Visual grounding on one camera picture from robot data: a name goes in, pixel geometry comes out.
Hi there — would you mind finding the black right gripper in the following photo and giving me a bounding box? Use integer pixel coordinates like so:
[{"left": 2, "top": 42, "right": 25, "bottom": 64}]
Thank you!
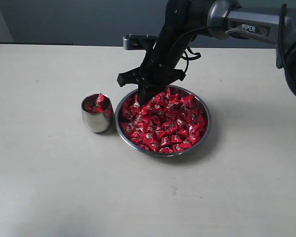
[{"left": 117, "top": 24, "right": 195, "bottom": 105}]

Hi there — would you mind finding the red candy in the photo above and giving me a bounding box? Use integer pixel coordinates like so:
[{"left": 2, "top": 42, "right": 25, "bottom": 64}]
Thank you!
[
  {"left": 94, "top": 93, "right": 105, "bottom": 107},
  {"left": 83, "top": 102, "right": 105, "bottom": 114},
  {"left": 165, "top": 87, "right": 173, "bottom": 100},
  {"left": 181, "top": 94, "right": 196, "bottom": 110},
  {"left": 158, "top": 147, "right": 173, "bottom": 153}
]

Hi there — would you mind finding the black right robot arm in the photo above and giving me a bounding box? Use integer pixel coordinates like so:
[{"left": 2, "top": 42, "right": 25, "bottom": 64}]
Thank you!
[{"left": 117, "top": 0, "right": 296, "bottom": 104}]

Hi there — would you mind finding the stainless steel cup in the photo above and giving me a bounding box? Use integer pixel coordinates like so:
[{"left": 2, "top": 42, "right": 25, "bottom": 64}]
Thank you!
[{"left": 81, "top": 94, "right": 114, "bottom": 133}]

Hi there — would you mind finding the metal bowl of red candies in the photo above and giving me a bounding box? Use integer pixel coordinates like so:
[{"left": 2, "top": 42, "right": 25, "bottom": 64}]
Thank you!
[{"left": 115, "top": 85, "right": 212, "bottom": 157}]

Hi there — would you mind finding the red wrapped candy top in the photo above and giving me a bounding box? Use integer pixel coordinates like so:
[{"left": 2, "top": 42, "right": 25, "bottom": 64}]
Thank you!
[{"left": 165, "top": 87, "right": 173, "bottom": 100}]

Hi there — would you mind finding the red wrapped candy front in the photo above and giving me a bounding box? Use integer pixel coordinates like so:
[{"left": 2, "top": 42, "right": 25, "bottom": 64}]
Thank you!
[{"left": 158, "top": 147, "right": 173, "bottom": 153}]

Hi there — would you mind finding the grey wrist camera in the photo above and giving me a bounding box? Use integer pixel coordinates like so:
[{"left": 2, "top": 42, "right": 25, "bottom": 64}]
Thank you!
[{"left": 123, "top": 34, "right": 157, "bottom": 51}]

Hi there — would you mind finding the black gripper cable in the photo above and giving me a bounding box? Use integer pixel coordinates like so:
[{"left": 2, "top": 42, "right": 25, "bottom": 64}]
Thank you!
[{"left": 175, "top": 24, "right": 227, "bottom": 75}]

